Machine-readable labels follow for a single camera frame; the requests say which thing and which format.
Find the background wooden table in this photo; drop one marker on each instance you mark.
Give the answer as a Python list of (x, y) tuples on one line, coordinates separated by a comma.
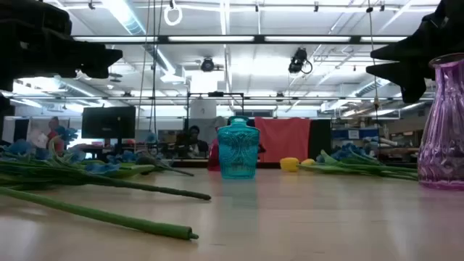
[(398, 149)]

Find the black computer monitor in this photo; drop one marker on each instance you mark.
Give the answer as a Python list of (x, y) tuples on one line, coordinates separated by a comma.
[(108, 121)]

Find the yellow double tulip stem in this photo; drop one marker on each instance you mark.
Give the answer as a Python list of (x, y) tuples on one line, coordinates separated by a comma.
[(289, 164)]

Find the purple glass vase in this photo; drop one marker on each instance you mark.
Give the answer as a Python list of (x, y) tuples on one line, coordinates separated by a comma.
[(444, 127)]

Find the red glass vase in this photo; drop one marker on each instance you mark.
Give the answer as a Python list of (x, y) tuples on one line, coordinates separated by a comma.
[(213, 156)]

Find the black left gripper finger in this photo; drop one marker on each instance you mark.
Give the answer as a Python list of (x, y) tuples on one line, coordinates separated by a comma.
[(98, 54), (90, 72)]

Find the dark double tulip stem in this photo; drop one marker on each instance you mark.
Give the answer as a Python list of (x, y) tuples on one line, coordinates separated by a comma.
[(108, 217)]

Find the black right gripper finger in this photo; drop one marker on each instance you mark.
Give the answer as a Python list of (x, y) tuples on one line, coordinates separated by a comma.
[(409, 76), (409, 50)]

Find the teal glass vase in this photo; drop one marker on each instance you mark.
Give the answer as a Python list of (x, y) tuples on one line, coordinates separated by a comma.
[(237, 152)]

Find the black overhead light beam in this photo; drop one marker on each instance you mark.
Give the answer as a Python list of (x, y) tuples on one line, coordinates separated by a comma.
[(259, 39)]

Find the dark single tulip stem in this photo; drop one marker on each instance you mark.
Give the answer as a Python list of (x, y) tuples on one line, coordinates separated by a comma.
[(145, 160)]

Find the yellow single tulip stem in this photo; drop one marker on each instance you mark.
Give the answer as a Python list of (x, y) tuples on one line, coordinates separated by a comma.
[(145, 186)]

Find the blue storage bin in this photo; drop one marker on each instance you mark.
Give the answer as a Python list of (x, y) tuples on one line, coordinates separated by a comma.
[(340, 134)]

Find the round black ceiling camera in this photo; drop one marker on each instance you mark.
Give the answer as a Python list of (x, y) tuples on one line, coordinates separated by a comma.
[(207, 64)]

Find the black background rig frame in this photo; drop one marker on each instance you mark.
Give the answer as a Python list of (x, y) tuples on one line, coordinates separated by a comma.
[(215, 94)]

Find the person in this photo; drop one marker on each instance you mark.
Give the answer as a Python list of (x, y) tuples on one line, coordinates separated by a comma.
[(195, 141), (51, 141)]

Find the black fabric panel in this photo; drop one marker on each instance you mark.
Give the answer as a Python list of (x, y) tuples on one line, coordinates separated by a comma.
[(320, 139)]

